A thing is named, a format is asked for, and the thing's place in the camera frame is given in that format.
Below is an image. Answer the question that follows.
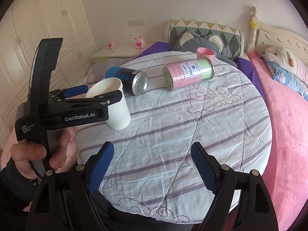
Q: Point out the pink bunny figurine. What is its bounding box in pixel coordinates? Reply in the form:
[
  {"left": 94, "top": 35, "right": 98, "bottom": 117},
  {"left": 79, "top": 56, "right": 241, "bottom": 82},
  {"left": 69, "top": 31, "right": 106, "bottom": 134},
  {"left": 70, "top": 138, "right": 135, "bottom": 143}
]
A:
[
  {"left": 107, "top": 39, "right": 116, "bottom": 50},
  {"left": 134, "top": 36, "right": 146, "bottom": 49}
]

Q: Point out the patchwork triangle quilt cushion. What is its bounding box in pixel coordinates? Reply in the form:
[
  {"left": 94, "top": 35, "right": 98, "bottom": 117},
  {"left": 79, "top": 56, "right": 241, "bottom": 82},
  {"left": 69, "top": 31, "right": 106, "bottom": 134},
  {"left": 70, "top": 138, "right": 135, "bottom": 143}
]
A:
[{"left": 164, "top": 19, "right": 244, "bottom": 60}]

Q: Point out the white paper cup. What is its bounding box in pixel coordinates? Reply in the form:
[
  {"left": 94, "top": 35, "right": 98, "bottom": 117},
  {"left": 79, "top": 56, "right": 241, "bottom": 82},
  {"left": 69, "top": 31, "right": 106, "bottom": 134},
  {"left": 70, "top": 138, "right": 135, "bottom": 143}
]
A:
[{"left": 86, "top": 77, "right": 131, "bottom": 130}]

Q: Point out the striped round table cover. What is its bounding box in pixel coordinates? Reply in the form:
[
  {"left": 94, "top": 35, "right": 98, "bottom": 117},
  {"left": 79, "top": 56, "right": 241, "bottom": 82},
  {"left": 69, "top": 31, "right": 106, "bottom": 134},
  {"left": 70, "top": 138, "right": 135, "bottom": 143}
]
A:
[{"left": 75, "top": 52, "right": 272, "bottom": 224}]

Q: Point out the small pink cup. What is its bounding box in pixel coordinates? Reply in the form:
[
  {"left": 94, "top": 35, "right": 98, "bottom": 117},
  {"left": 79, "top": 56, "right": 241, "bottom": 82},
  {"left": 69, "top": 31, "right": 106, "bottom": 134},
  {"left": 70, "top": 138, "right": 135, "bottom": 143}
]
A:
[{"left": 196, "top": 47, "right": 216, "bottom": 63}]

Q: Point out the cream wooden headboard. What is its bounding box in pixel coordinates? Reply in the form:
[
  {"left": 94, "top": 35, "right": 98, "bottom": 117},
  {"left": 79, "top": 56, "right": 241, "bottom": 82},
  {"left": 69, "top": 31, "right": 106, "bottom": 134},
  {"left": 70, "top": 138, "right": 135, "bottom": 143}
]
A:
[{"left": 245, "top": 6, "right": 307, "bottom": 64}]

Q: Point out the white wardrobe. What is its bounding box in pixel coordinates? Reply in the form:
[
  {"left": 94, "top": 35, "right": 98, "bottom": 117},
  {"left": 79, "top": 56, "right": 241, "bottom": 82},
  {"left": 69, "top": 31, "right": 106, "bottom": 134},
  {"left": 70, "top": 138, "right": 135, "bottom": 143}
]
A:
[{"left": 0, "top": 0, "right": 98, "bottom": 150}]

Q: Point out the right pink bunny figurine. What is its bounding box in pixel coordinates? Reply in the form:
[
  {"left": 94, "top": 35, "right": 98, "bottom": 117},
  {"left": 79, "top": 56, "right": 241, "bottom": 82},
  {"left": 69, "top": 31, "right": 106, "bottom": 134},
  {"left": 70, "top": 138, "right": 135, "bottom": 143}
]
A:
[{"left": 134, "top": 36, "right": 146, "bottom": 49}]

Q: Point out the cream bedside shelf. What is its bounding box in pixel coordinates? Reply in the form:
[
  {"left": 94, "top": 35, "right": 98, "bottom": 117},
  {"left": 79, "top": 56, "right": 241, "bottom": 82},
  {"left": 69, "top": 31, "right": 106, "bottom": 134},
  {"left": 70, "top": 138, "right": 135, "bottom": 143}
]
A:
[{"left": 91, "top": 43, "right": 153, "bottom": 59}]

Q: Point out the blue cartoon pillow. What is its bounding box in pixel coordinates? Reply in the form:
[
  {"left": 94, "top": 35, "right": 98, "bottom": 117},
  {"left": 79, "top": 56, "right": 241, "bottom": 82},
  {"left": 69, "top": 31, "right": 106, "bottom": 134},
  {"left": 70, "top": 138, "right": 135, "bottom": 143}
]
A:
[{"left": 263, "top": 54, "right": 307, "bottom": 100}]

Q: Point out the wall switch plate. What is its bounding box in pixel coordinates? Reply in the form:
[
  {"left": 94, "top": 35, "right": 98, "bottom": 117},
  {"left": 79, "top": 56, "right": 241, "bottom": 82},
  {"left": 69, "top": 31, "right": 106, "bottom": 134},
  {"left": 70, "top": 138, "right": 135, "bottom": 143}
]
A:
[{"left": 127, "top": 19, "right": 146, "bottom": 27}]

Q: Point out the pink fleece bedspread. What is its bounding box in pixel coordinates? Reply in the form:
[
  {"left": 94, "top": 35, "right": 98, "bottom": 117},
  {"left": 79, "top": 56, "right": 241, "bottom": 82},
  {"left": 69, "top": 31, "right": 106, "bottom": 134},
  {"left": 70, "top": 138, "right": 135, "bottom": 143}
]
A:
[{"left": 226, "top": 52, "right": 308, "bottom": 231}]

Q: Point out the left pink bunny figurine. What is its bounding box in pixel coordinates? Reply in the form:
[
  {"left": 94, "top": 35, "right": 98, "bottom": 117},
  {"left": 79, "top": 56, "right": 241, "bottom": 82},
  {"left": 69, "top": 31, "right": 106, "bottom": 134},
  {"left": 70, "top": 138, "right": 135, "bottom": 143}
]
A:
[{"left": 107, "top": 39, "right": 116, "bottom": 50}]

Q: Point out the cream dog plush toy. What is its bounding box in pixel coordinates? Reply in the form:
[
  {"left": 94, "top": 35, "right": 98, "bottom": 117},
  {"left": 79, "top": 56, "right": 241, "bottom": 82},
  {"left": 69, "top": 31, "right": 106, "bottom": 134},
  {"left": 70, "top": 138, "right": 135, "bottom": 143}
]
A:
[{"left": 265, "top": 46, "right": 307, "bottom": 85}]

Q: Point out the pink green cylinder tin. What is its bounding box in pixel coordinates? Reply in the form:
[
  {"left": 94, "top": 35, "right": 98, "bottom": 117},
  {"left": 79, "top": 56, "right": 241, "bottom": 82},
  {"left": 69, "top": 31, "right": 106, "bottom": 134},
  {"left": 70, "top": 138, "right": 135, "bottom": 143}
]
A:
[{"left": 162, "top": 58, "right": 214, "bottom": 91}]

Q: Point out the person's left hand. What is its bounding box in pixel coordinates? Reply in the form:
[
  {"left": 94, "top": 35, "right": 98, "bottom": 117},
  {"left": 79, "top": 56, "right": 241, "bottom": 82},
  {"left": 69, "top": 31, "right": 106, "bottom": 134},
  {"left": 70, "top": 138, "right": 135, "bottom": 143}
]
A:
[{"left": 10, "top": 127, "right": 78, "bottom": 179}]

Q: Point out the blue black metal can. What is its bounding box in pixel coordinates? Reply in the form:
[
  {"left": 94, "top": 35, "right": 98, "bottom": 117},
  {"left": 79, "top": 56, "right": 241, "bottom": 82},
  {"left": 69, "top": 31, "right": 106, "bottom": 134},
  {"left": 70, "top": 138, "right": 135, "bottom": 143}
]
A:
[{"left": 105, "top": 66, "right": 148, "bottom": 96}]

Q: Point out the grey cat plush cushion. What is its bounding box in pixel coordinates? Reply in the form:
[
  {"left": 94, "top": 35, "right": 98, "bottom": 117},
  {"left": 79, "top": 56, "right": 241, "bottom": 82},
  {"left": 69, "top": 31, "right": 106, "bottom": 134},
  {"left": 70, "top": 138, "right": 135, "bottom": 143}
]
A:
[{"left": 173, "top": 30, "right": 238, "bottom": 68}]

